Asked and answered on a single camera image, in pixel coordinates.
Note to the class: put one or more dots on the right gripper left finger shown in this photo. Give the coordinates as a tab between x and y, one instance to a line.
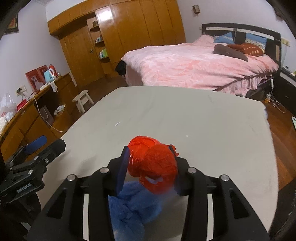
62	216

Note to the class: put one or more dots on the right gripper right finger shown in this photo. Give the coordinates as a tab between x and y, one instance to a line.
233	216

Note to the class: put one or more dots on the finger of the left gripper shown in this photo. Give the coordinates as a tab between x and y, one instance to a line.
25	151

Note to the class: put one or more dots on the blue plastic bag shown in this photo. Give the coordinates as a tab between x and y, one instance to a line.
134	207

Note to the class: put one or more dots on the wooden sideboard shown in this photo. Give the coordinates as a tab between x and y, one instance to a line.
48	114

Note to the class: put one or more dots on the small white wooden stool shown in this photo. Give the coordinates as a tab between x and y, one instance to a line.
81	99

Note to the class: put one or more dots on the blue electric kettle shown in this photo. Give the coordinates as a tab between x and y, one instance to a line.
49	76

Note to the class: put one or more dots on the white bathroom scale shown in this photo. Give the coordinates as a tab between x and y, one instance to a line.
294	121

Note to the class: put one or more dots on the black garment on bed corner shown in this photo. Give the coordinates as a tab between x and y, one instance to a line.
121	68

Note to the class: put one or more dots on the wooden wardrobe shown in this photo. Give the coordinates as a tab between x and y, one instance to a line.
95	35

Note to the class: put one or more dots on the black nightstand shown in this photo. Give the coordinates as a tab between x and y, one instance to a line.
284	90

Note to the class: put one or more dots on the pink covered bed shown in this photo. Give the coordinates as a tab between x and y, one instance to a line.
196	65

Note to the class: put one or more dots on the brown flat cushion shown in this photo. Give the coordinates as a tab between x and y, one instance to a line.
227	51

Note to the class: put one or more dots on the rust dotted pillow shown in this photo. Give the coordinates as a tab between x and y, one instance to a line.
247	49

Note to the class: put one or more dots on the black bed headboard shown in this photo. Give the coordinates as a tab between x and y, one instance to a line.
239	31

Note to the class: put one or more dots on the right blue pillow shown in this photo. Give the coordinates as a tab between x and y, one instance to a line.
256	40

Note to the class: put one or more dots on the blue pillow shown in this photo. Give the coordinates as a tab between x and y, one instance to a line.
226	38
256	40

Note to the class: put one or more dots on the left blue pillow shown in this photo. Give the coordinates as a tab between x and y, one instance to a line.
226	38

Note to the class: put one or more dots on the red photo frame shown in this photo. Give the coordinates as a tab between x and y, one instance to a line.
36	77

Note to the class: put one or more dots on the left wall lamp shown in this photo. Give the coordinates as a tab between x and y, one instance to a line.
196	9

